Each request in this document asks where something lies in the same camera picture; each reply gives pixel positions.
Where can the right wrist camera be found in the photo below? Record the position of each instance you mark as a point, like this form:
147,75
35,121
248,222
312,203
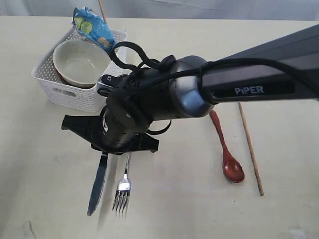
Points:
107,83

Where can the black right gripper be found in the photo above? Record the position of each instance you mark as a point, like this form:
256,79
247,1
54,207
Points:
90,129

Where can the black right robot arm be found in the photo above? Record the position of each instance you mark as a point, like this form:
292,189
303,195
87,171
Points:
283,69

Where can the blue chips bag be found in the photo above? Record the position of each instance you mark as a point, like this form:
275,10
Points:
93,28

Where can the wooden chopstick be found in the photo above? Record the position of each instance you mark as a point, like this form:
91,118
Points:
250,146
102,10

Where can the red-brown wooden spoon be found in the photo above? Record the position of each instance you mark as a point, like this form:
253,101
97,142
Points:
232,169

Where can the stainless steel fork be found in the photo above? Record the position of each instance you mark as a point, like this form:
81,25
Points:
122,194

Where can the white ceramic bowl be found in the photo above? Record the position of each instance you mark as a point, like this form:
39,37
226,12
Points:
79,54

